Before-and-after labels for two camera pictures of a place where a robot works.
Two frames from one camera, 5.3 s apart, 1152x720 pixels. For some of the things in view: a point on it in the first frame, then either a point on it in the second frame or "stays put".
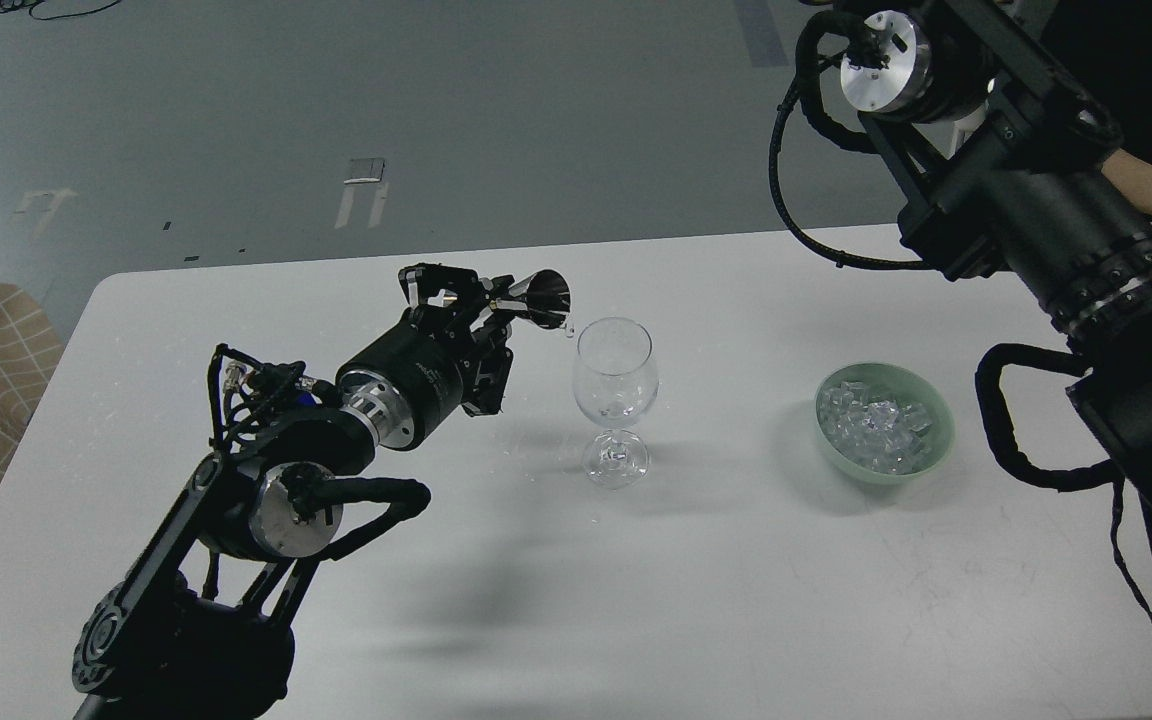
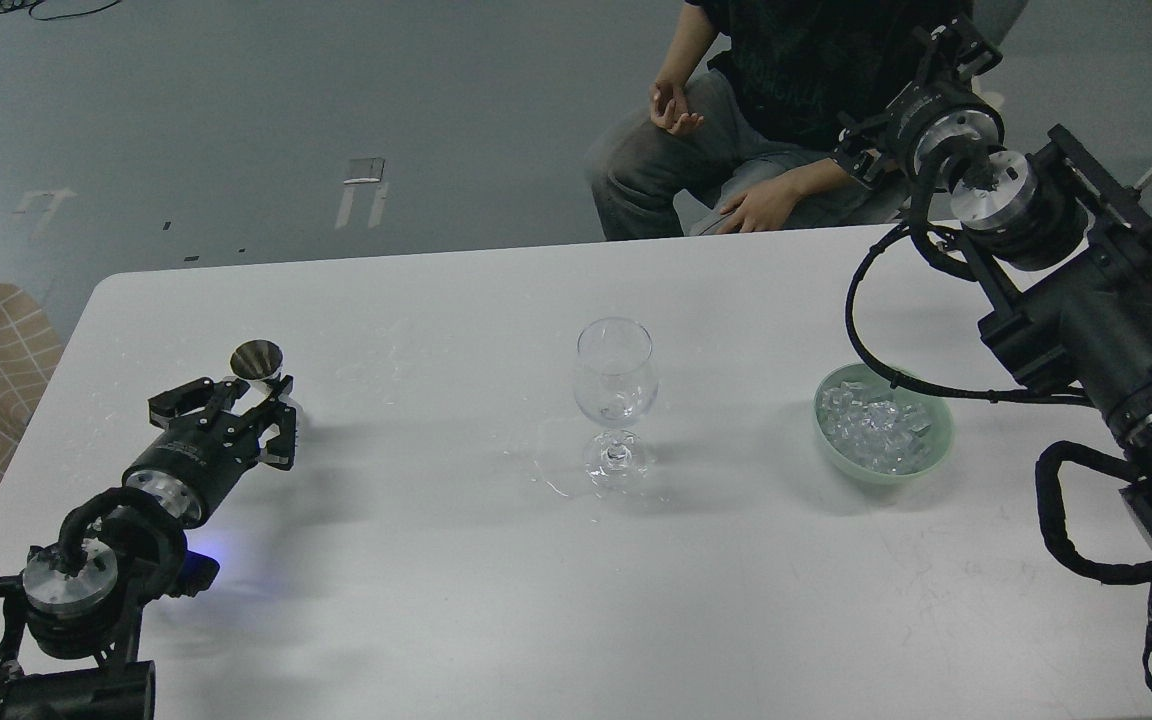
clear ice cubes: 880,435 stays put
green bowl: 881,424 stays put
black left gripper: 407,386 -> 196,463
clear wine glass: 615,384 stays put
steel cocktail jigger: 547,298 -> 259,361
